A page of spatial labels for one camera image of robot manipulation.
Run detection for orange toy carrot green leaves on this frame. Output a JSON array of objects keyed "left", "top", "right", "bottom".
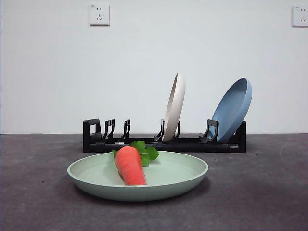
[{"left": 112, "top": 141, "right": 160, "bottom": 186}]

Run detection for green plate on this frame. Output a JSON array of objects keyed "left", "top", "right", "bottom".
[{"left": 66, "top": 151, "right": 209, "bottom": 202}]

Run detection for beige plate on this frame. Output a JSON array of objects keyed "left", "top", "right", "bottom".
[{"left": 162, "top": 72, "right": 186, "bottom": 142}]

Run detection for black plate rack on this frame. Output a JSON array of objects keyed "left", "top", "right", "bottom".
[{"left": 83, "top": 118, "right": 247, "bottom": 154}]

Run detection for blue plate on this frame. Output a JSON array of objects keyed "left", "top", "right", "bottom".
[{"left": 211, "top": 77, "right": 253, "bottom": 143}]

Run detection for white wall socket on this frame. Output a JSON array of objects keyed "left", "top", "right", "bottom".
[
  {"left": 292, "top": 5, "right": 308, "bottom": 27},
  {"left": 89, "top": 3, "right": 111, "bottom": 26}
]

